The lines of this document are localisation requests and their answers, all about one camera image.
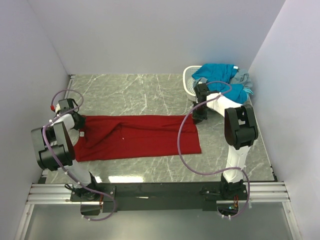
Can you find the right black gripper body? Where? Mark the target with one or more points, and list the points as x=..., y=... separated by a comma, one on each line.
x=200, y=113

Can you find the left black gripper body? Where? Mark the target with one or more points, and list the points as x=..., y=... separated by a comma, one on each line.
x=80, y=123

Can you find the red t shirt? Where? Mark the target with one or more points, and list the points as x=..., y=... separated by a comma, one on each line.
x=136, y=136

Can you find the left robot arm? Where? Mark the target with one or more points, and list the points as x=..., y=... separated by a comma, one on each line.
x=54, y=150

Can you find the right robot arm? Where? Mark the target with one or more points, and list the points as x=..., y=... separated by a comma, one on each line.
x=240, y=132

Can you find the white plastic laundry basket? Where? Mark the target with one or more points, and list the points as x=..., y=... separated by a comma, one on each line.
x=188, y=81

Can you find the teal blue t shirt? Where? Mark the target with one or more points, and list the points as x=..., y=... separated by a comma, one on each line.
x=217, y=76

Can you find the grey blue t shirt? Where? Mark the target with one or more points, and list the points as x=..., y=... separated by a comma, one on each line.
x=242, y=77

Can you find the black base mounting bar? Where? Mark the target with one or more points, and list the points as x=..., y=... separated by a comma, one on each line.
x=148, y=196

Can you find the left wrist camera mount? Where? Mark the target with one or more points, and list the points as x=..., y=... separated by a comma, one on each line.
x=56, y=108

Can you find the aluminium frame rail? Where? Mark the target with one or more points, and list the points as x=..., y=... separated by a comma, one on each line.
x=57, y=194

